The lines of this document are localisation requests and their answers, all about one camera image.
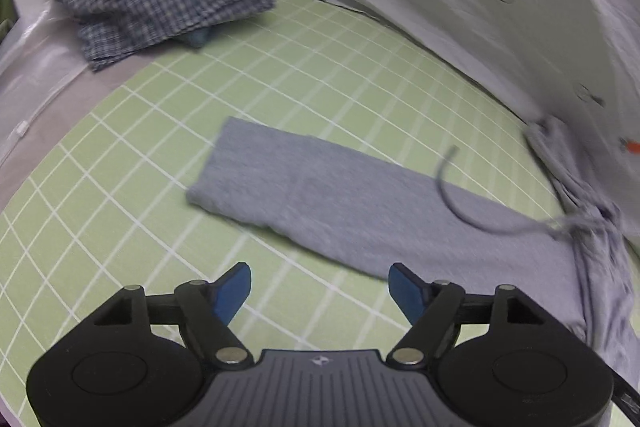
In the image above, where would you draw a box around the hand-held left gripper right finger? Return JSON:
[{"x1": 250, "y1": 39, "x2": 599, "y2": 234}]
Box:
[{"x1": 387, "y1": 262, "x2": 546, "y2": 368}]

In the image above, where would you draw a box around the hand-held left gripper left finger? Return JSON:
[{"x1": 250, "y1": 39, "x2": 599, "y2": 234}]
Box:
[{"x1": 92, "y1": 262, "x2": 253, "y2": 367}]

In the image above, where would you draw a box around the grey hooded sweatshirt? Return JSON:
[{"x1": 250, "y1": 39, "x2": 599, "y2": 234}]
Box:
[{"x1": 186, "y1": 116, "x2": 640, "y2": 403}]

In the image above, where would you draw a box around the green grid bed sheet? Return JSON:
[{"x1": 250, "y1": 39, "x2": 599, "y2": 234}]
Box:
[{"x1": 0, "y1": 0, "x2": 616, "y2": 427}]

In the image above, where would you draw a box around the clear plastic mattress cover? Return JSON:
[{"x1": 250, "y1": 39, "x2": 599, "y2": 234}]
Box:
[{"x1": 0, "y1": 2, "x2": 96, "y2": 168}]

